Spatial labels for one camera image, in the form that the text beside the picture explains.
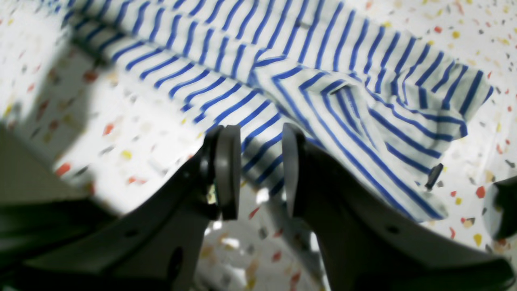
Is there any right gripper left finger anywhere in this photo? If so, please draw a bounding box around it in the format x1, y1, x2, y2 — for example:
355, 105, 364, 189
1, 125, 241, 291

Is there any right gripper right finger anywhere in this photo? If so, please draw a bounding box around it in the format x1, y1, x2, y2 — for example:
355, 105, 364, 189
282, 123, 515, 291

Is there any blue white striped t-shirt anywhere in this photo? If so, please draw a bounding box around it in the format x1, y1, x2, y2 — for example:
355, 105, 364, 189
41, 0, 493, 222

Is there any small black shirt tag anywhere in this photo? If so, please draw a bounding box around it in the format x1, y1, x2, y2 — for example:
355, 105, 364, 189
425, 163, 443, 190

